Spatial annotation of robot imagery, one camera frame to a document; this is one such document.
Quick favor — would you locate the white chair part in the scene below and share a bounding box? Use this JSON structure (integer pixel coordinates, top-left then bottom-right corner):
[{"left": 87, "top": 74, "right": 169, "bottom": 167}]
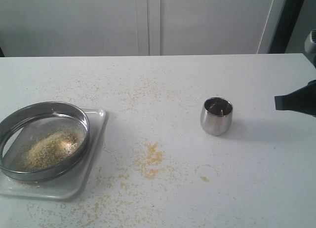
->
[{"left": 304, "top": 29, "right": 316, "bottom": 54}]

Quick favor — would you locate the stainless steel cup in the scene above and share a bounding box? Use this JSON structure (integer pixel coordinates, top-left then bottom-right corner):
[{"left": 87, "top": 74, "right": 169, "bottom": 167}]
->
[{"left": 200, "top": 97, "right": 234, "bottom": 136}]

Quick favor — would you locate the round steel mesh sieve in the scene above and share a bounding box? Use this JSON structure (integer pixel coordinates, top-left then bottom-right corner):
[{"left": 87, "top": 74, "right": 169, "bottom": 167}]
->
[{"left": 0, "top": 102, "right": 90, "bottom": 182}]

